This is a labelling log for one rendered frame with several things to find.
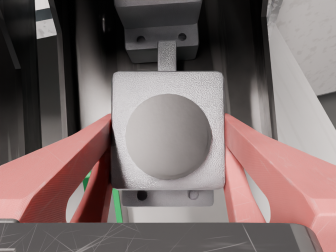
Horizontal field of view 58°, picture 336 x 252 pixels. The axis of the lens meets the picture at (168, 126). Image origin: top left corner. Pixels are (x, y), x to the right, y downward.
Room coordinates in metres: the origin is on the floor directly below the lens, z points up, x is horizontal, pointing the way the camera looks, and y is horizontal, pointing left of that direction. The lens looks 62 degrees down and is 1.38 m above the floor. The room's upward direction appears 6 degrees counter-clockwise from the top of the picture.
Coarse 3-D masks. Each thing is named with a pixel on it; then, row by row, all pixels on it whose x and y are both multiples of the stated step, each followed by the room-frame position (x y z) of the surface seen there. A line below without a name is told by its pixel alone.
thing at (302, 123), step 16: (272, 32) 0.49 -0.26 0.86; (272, 48) 0.45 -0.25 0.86; (288, 48) 0.44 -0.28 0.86; (272, 64) 0.40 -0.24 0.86; (288, 64) 0.40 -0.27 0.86; (272, 80) 0.36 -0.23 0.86; (288, 80) 0.36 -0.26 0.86; (304, 80) 0.35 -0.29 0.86; (288, 96) 0.32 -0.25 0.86; (304, 96) 0.31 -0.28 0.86; (288, 112) 0.28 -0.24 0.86; (304, 112) 0.28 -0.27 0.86; (320, 112) 0.27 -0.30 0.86; (288, 128) 0.25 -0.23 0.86; (304, 128) 0.24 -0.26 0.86; (320, 128) 0.24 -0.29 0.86; (288, 144) 0.22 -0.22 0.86; (304, 144) 0.21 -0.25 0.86; (320, 144) 0.21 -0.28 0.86; (256, 192) 0.13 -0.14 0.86; (112, 208) 0.13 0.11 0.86
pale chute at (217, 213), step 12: (120, 192) 0.09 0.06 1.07; (216, 192) 0.09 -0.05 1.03; (120, 204) 0.08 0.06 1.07; (216, 204) 0.08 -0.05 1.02; (120, 216) 0.07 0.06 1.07; (132, 216) 0.08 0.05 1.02; (144, 216) 0.08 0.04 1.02; (156, 216) 0.08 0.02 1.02; (168, 216) 0.08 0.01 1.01; (180, 216) 0.07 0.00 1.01; (192, 216) 0.07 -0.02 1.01; (204, 216) 0.07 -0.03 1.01; (216, 216) 0.07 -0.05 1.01
